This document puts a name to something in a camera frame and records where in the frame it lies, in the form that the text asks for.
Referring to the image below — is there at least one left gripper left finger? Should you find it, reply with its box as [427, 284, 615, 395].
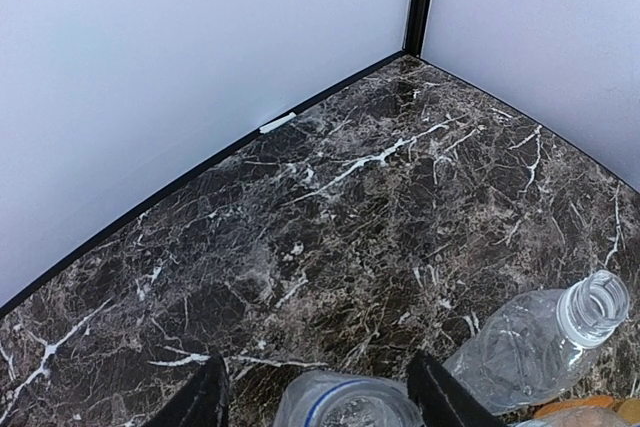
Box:
[157, 354, 229, 427]

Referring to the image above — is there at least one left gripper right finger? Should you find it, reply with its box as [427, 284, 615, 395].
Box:
[406, 350, 495, 427]

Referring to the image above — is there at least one blue label water bottle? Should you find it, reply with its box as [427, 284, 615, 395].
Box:
[273, 370, 424, 427]

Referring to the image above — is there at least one orange juice bottle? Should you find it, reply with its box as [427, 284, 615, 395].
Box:
[533, 395, 639, 426]

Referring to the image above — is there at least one clear plastic bottle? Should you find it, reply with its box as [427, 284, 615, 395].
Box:
[444, 270, 630, 415]

